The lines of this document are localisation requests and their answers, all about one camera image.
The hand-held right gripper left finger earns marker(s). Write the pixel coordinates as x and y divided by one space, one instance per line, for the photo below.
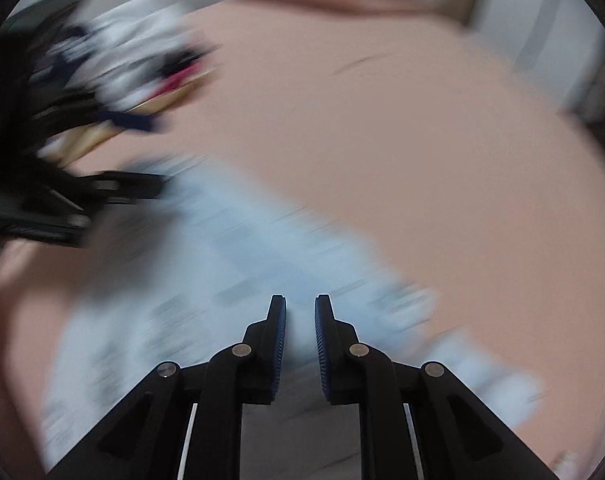
280 340

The red and navy garment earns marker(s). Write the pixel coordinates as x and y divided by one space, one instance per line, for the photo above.
180 79

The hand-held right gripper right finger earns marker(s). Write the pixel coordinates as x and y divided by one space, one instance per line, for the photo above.
320 340

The white cabinet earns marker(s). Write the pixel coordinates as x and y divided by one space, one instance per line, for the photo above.
542 35

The bed with pink sheet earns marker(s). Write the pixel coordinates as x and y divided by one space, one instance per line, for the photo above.
382 135

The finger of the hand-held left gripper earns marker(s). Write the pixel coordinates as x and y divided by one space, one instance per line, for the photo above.
127 186

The light blue printed garment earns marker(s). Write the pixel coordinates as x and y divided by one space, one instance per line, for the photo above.
262 240

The navy blue garment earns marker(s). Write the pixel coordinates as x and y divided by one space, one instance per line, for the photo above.
132 121

